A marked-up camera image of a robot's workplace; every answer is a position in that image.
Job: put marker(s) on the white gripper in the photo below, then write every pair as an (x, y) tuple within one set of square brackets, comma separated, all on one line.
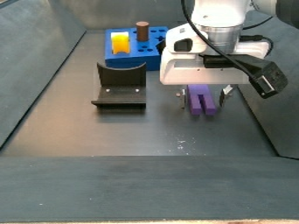
[(182, 59)]

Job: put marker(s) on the purple double-square block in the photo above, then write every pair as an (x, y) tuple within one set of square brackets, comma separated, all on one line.
[(200, 100)]

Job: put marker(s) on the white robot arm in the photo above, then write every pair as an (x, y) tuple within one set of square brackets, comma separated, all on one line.
[(227, 13)]

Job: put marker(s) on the blue shape-sorting board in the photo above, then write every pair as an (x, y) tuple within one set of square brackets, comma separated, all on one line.
[(143, 52)]

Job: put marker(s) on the black curved holder stand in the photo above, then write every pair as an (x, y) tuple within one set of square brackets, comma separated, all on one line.
[(122, 87)]

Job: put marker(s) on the brown cylinder peg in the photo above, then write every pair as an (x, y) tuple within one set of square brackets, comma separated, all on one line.
[(142, 31)]

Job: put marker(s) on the yellow arch block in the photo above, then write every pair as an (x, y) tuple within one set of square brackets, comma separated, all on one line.
[(120, 42)]

